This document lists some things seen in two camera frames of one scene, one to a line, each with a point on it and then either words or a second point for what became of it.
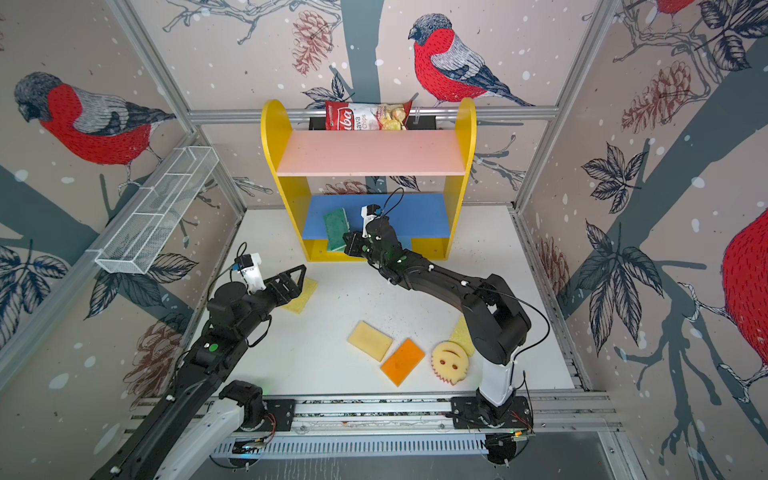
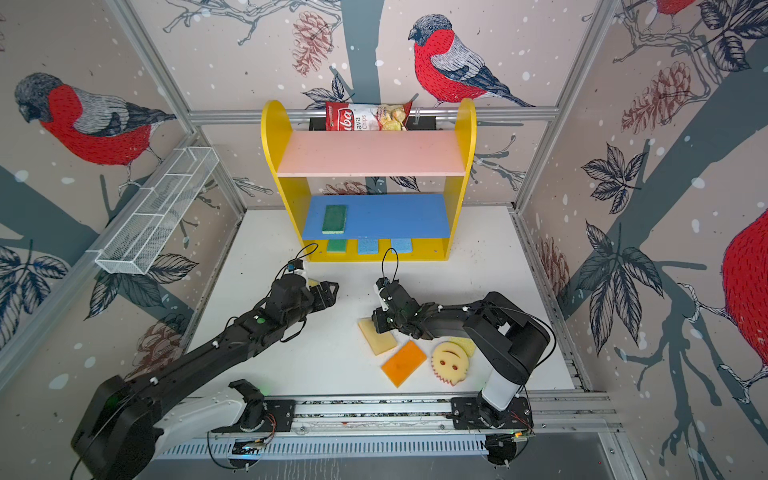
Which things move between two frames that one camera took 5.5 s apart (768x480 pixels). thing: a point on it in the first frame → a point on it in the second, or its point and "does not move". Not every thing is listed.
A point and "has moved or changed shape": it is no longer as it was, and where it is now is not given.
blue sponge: x=406 y=242 does not move
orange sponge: x=403 y=362 does not move
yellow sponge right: x=462 y=336 does not move
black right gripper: x=354 y=244 → x=378 y=320
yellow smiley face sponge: x=449 y=362 does not move
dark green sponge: x=336 y=226 has moved or changed shape
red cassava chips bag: x=356 y=116 does not move
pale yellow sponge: x=370 y=340 has moved or changed shape
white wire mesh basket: x=139 y=238 does not move
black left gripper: x=284 y=280 → x=329 y=299
